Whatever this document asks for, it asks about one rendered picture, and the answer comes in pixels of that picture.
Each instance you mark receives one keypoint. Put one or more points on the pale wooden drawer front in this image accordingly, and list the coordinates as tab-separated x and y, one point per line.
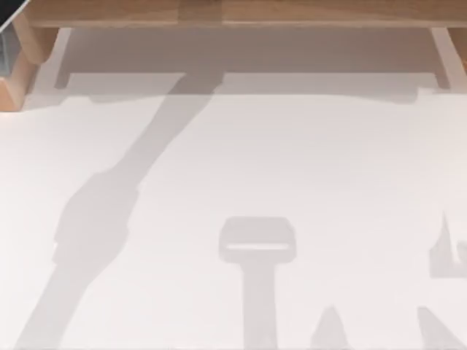
14	85

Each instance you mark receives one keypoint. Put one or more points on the black panel with white edge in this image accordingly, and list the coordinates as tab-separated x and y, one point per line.
8	8

